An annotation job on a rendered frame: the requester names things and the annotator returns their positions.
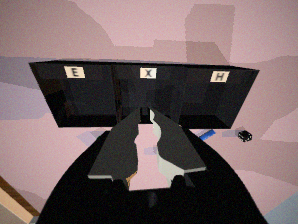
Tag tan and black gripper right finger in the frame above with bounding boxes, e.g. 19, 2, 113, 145
147, 107, 268, 224

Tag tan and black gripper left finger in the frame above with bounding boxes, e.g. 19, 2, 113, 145
36, 107, 142, 224

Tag black rack of bins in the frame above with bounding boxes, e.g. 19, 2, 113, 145
29, 60, 260, 129

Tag black die with white pips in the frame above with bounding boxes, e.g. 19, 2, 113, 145
238, 131, 252, 142

